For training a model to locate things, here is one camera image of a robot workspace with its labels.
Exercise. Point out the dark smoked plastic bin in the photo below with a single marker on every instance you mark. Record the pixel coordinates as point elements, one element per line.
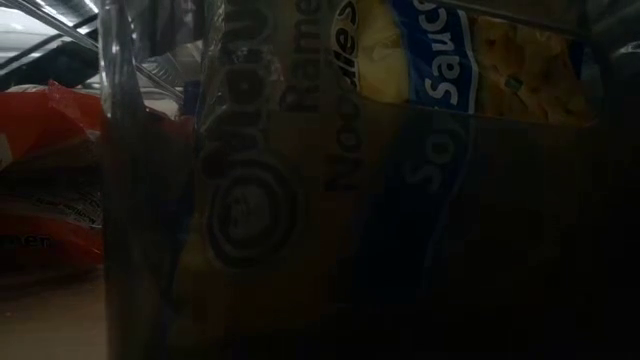
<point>500,225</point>

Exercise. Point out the blue Maruchan noodle pack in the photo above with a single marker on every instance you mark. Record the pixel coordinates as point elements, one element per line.
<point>440,65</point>

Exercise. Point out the orange Maruchan noodle pack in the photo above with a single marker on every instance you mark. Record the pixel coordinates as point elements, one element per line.
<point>50,240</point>
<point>35,117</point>

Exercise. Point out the clear plastic bin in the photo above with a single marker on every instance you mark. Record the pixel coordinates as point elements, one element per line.
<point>60,28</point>

